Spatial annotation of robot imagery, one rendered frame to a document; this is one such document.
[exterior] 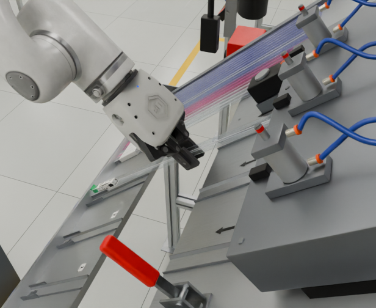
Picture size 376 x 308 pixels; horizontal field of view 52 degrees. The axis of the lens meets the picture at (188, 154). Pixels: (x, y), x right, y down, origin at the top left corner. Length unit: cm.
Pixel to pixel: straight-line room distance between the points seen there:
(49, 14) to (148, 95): 17
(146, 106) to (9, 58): 19
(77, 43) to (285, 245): 40
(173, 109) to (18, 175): 152
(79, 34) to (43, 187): 145
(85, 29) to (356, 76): 36
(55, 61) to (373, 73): 36
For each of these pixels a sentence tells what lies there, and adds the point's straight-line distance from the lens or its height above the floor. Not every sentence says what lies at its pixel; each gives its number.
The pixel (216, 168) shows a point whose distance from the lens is 55.
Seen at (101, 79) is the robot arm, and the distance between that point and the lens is 57.
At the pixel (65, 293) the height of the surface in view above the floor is 82.
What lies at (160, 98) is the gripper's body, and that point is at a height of 102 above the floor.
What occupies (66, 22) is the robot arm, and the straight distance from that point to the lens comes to 57.
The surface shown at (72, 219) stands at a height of 73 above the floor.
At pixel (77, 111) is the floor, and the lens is 236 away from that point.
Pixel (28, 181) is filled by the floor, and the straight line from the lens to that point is 202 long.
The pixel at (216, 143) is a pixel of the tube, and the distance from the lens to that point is 59.
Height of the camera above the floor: 137
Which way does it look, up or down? 43 degrees down
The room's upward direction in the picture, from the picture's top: straight up
